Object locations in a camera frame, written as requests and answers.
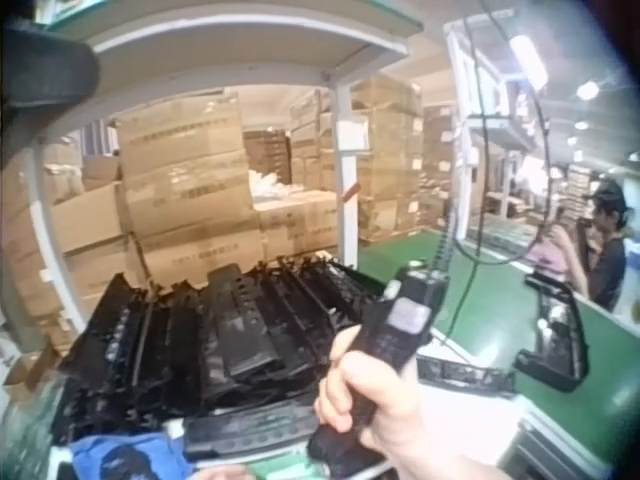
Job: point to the person's left hand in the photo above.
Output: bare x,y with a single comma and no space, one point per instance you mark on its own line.
220,474

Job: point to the person's right hand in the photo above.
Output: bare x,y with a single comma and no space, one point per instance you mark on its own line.
395,420

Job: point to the person's right fingers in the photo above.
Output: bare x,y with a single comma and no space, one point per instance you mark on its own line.
337,397

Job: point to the black electric screwdriver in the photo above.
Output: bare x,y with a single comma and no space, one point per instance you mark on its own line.
402,320

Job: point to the flat black plastic panel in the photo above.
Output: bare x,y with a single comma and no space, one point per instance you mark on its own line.
240,432

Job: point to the narrow black plastic strip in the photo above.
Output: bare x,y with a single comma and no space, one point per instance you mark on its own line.
465,372

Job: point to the pile of black plastic housings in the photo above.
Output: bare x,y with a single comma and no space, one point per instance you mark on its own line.
225,330

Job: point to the green conveyor belt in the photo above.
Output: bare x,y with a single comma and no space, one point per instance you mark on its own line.
495,310

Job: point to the blue cloth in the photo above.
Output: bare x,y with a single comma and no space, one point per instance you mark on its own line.
150,450

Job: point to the pink bag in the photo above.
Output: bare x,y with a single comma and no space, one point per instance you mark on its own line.
547,255

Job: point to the stacks of cardboard cartons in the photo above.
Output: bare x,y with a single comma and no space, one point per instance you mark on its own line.
190,190

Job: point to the white paper label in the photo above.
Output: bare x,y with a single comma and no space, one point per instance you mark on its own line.
351,136

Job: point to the white workstation rack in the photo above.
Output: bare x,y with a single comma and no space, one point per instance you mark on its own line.
500,125

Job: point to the white ceiling light panel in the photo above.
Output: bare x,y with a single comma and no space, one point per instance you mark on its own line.
529,60

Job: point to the black rounded housing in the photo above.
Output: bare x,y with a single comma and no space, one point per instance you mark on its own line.
45,70

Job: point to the black plastic frame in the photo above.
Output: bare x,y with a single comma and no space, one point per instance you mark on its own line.
570,350

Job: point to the white workbench shelf frame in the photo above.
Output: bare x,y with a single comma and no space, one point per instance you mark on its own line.
200,55

